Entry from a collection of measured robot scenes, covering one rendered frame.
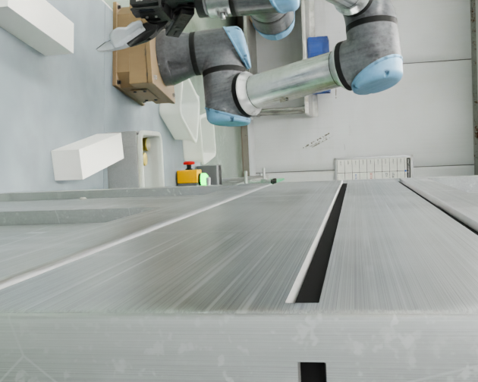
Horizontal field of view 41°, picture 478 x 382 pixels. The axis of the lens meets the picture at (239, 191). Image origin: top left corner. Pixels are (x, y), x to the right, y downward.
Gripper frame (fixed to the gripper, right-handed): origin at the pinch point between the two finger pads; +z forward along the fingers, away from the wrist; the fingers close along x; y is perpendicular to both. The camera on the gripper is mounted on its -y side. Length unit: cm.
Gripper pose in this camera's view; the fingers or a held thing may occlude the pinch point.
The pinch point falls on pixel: (97, 10)
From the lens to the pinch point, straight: 118.9
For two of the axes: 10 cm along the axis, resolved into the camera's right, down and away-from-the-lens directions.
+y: -1.9, -1.0, -9.8
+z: -9.8, 0.3, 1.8
